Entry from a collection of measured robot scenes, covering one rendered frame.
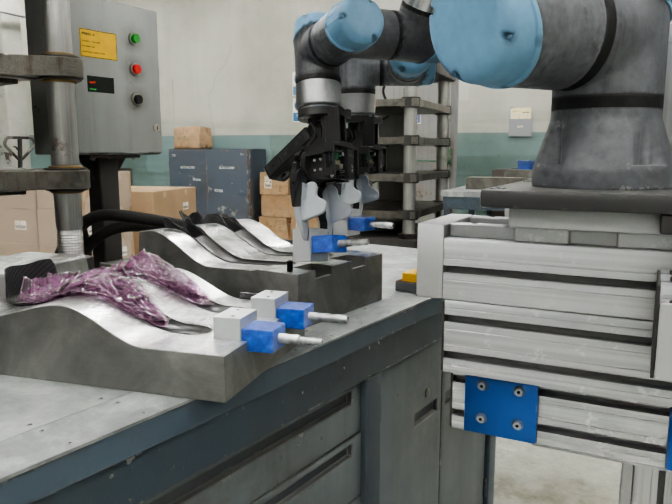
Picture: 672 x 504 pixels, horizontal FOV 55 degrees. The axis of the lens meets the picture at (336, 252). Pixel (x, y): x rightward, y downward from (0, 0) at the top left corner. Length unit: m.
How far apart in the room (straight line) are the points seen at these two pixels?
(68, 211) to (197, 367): 0.92
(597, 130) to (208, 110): 8.36
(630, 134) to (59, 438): 0.65
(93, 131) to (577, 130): 1.33
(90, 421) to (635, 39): 0.68
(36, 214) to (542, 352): 4.65
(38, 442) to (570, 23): 0.65
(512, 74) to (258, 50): 8.03
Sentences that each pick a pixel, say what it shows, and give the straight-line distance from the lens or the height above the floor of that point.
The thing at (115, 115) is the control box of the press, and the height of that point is 1.17.
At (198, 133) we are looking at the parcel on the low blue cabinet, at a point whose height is 1.31.
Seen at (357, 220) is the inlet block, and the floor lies 0.94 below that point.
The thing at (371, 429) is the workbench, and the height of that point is 0.57.
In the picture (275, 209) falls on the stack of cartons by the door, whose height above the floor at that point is 0.37.
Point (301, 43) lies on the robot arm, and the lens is 1.07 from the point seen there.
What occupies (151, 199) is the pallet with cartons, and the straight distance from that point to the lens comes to 5.69.
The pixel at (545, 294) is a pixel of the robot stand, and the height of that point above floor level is 0.92.
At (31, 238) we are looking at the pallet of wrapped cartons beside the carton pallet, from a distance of 5.22.
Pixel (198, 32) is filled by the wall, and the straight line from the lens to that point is 9.16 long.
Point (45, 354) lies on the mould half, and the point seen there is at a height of 0.83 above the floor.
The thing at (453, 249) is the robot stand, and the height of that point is 0.96.
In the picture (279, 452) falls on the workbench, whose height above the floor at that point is 0.62.
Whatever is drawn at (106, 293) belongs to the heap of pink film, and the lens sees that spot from 0.87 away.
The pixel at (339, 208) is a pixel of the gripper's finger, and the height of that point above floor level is 0.98.
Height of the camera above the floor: 1.08
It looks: 9 degrees down
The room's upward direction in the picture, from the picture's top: straight up
